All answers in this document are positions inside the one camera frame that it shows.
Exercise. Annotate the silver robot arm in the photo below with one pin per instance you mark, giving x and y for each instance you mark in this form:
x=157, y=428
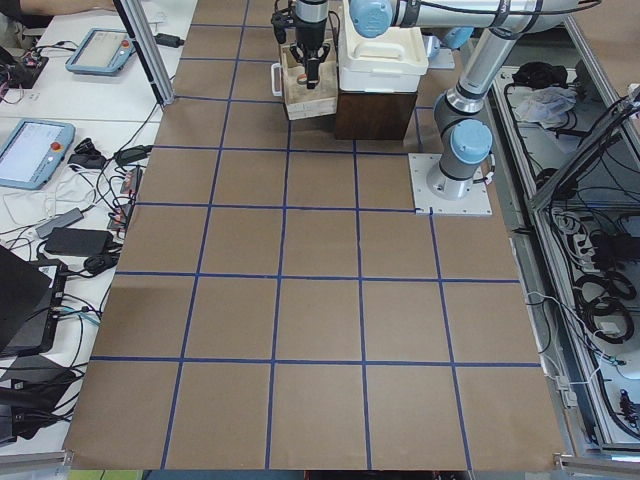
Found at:
x=467, y=141

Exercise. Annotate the white plastic tray box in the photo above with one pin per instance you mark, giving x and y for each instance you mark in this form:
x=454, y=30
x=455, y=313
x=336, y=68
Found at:
x=391, y=63

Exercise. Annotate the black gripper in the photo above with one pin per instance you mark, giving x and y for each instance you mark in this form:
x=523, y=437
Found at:
x=308, y=36

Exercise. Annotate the dark wooden drawer cabinet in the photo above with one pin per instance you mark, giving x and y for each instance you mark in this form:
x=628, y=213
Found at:
x=373, y=116

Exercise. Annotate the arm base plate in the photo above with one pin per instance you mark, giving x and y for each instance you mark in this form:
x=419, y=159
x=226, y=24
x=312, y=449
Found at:
x=436, y=194
x=439, y=57

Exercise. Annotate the black laptop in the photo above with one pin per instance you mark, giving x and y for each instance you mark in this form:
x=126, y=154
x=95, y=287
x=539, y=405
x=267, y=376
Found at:
x=30, y=293

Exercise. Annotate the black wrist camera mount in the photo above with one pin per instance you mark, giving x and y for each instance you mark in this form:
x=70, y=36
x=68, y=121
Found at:
x=281, y=20

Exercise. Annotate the aluminium frame post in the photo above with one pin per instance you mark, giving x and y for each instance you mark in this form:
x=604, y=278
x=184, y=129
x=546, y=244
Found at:
x=136, y=24

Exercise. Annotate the lower teach pendant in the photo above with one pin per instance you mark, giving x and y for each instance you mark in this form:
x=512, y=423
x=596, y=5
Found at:
x=33, y=151

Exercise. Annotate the white crumpled cloth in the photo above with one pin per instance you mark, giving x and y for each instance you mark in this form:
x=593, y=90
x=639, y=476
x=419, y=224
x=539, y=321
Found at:
x=547, y=107

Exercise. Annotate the upper teach pendant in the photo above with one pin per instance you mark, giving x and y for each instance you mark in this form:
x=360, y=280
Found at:
x=102, y=52

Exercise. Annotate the grey usb hub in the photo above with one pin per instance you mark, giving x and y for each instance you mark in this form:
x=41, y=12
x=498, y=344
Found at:
x=62, y=221

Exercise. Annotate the black power adapter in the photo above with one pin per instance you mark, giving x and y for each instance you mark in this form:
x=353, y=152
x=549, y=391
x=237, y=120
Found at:
x=78, y=242

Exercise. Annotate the teach pendant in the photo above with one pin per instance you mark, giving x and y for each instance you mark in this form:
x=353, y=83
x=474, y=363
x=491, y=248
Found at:
x=102, y=52
x=33, y=151

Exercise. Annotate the wooden drawer white handle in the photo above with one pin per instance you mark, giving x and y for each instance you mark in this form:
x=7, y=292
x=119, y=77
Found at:
x=289, y=81

